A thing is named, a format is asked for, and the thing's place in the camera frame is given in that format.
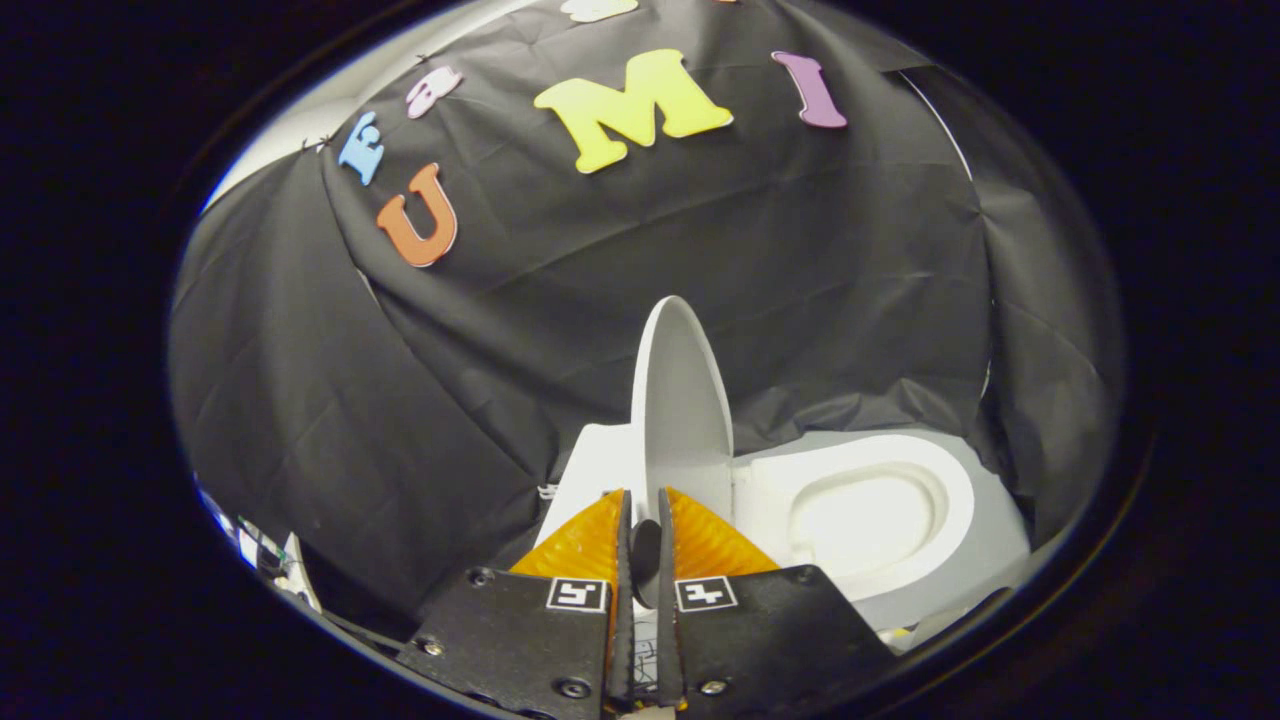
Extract white toilet lid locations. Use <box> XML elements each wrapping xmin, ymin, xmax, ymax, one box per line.
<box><xmin>630</xmin><ymin>295</ymin><xmax>736</xmax><ymax>526</ymax></box>

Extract white toilet bowl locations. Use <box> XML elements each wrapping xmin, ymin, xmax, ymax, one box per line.
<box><xmin>785</xmin><ymin>430</ymin><xmax>1031</xmax><ymax>633</ymax></box>

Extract black floor cables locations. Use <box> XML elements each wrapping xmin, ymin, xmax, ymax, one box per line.
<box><xmin>633</xmin><ymin>608</ymin><xmax>661</xmax><ymax>701</ymax></box>

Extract pile of cables and devices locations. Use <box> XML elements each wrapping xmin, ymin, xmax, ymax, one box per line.
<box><xmin>195</xmin><ymin>480</ymin><xmax>321</xmax><ymax>613</ymax></box>

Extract white toilet tank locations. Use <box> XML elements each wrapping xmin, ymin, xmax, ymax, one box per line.
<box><xmin>535</xmin><ymin>423</ymin><xmax>641</xmax><ymax>546</ymax></box>

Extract white toilet seat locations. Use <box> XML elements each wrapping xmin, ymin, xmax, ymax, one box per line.
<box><xmin>733</xmin><ymin>433</ymin><xmax>976</xmax><ymax>601</ymax></box>

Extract black round lid lifter tab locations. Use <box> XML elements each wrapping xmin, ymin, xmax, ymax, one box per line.
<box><xmin>630</xmin><ymin>518</ymin><xmax>663</xmax><ymax>609</ymax></box>

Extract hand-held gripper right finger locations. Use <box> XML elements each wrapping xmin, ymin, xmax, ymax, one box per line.
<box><xmin>657</xmin><ymin>487</ymin><xmax>898</xmax><ymax>713</ymax></box>

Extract black backdrop cloth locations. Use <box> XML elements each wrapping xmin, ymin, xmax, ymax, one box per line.
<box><xmin>168</xmin><ymin>0</ymin><xmax>1126</xmax><ymax>616</ymax></box>

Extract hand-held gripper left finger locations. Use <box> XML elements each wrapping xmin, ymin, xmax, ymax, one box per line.
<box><xmin>395</xmin><ymin>488</ymin><xmax>634</xmax><ymax>719</ymax></box>

